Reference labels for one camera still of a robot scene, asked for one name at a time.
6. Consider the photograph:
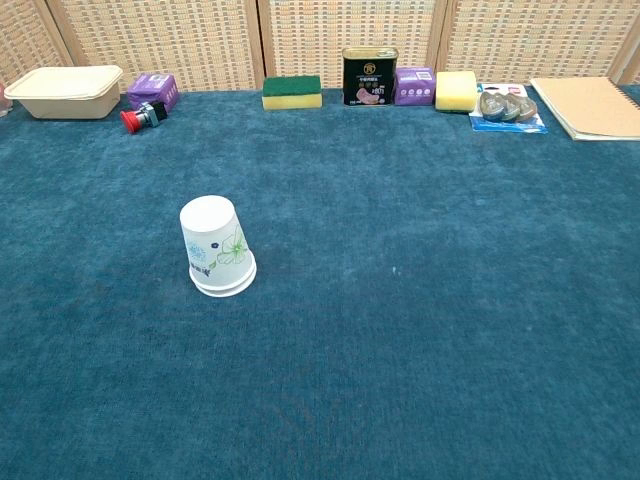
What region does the white floral paper cup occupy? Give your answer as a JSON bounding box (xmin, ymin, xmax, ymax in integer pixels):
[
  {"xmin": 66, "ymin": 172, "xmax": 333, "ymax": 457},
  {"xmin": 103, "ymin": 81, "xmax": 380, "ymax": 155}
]
[
  {"xmin": 179, "ymin": 194, "xmax": 258, "ymax": 294},
  {"xmin": 189, "ymin": 263, "xmax": 258, "ymax": 300}
]

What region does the purple tissue pack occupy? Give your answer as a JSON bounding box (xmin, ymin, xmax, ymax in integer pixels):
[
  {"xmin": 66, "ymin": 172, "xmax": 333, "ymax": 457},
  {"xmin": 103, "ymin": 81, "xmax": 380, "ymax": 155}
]
[
  {"xmin": 394, "ymin": 65, "xmax": 437, "ymax": 107},
  {"xmin": 126, "ymin": 73, "xmax": 180, "ymax": 114}
]

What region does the woven bamboo folding screen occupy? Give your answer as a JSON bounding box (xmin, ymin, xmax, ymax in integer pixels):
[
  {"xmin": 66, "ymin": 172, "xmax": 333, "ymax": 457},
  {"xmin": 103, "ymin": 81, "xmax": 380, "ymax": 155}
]
[{"xmin": 0, "ymin": 0, "xmax": 640, "ymax": 94}]

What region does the red emergency stop button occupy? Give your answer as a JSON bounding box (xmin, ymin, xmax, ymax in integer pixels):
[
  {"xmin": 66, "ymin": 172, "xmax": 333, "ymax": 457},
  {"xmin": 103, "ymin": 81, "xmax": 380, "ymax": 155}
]
[{"xmin": 119, "ymin": 101, "xmax": 168, "ymax": 135}]

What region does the beige lidded lunch box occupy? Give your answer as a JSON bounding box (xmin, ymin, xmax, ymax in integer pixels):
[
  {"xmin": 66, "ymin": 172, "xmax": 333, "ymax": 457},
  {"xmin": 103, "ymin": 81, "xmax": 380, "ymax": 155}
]
[{"xmin": 3, "ymin": 65, "xmax": 124, "ymax": 121}]

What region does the green and yellow sponge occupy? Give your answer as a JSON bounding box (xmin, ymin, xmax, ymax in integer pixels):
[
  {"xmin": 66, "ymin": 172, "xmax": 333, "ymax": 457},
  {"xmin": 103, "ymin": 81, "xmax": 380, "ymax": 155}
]
[{"xmin": 262, "ymin": 75, "xmax": 324, "ymax": 112}]

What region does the blue carpet table cover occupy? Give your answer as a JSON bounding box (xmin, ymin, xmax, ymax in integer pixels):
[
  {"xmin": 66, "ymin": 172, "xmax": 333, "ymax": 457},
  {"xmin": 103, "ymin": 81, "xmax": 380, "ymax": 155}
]
[{"xmin": 0, "ymin": 83, "xmax": 640, "ymax": 480}]

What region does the plain yellow sponge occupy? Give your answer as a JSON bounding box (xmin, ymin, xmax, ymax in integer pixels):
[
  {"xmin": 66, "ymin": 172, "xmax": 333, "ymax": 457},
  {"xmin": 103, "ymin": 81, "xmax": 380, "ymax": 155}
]
[{"xmin": 434, "ymin": 70, "xmax": 479, "ymax": 113}]

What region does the blue blister pack of clips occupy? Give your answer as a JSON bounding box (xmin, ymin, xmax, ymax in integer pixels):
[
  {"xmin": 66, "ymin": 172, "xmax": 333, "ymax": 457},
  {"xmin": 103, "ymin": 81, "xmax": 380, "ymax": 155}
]
[{"xmin": 468, "ymin": 83, "xmax": 549, "ymax": 135}]

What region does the brown spiral notebook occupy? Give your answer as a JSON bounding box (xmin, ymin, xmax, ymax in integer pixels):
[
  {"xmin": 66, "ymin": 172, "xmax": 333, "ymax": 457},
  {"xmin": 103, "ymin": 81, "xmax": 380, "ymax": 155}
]
[{"xmin": 529, "ymin": 76, "xmax": 640, "ymax": 142}]

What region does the black luncheon meat can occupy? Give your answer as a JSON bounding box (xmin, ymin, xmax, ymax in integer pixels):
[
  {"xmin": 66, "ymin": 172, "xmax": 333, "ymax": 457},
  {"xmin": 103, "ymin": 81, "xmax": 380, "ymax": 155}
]
[{"xmin": 342, "ymin": 47, "xmax": 400, "ymax": 107}]

